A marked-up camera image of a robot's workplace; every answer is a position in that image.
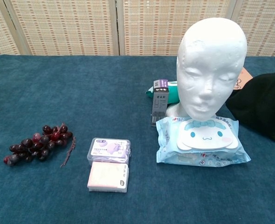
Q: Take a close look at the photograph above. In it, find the grey purple small carton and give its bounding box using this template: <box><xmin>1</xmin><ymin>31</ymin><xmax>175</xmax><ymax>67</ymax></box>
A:
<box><xmin>150</xmin><ymin>78</ymin><xmax>169</xmax><ymax>128</ymax></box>

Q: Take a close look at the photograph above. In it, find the white foam mannequin head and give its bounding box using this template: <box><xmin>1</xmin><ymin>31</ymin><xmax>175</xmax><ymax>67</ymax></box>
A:
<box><xmin>165</xmin><ymin>23</ymin><xmax>248</xmax><ymax>122</ymax></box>

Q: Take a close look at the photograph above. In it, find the blue cartoon wet wipes pack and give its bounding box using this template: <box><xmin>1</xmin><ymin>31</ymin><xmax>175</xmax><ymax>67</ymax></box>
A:
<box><xmin>155</xmin><ymin>116</ymin><xmax>252</xmax><ymax>168</ymax></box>

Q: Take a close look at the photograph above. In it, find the clear floss pick box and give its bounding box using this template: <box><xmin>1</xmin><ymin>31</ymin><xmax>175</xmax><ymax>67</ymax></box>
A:
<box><xmin>87</xmin><ymin>137</ymin><xmax>132</xmax><ymax>167</ymax></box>

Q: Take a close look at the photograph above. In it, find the pink white tissue pack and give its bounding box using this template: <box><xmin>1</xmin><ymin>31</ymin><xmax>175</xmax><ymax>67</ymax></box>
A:
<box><xmin>86</xmin><ymin>161</ymin><xmax>130</xmax><ymax>194</ymax></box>

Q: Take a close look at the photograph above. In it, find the black baseball cap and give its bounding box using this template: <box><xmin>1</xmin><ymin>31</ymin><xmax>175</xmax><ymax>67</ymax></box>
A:
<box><xmin>227</xmin><ymin>71</ymin><xmax>275</xmax><ymax>150</ymax></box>

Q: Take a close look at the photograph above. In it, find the peach printed mat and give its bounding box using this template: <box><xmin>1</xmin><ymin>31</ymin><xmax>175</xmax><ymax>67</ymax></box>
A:
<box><xmin>236</xmin><ymin>67</ymin><xmax>254</xmax><ymax>91</ymax></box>

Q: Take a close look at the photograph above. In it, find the blue velvet tablecloth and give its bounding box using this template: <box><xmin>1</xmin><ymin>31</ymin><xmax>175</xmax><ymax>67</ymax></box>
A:
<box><xmin>0</xmin><ymin>54</ymin><xmax>275</xmax><ymax>224</ymax></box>

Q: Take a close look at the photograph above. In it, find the dark purple grape bunch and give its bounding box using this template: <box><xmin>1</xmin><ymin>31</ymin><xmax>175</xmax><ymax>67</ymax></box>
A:
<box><xmin>3</xmin><ymin>122</ymin><xmax>77</xmax><ymax>168</ymax></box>

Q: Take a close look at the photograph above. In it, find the woven bamboo folding screen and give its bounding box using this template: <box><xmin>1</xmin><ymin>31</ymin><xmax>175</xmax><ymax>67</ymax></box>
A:
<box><xmin>0</xmin><ymin>0</ymin><xmax>275</xmax><ymax>57</ymax></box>

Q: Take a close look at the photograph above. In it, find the green wipes pack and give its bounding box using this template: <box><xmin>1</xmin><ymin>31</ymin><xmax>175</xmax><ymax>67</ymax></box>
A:
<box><xmin>144</xmin><ymin>80</ymin><xmax>181</xmax><ymax>105</ymax></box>

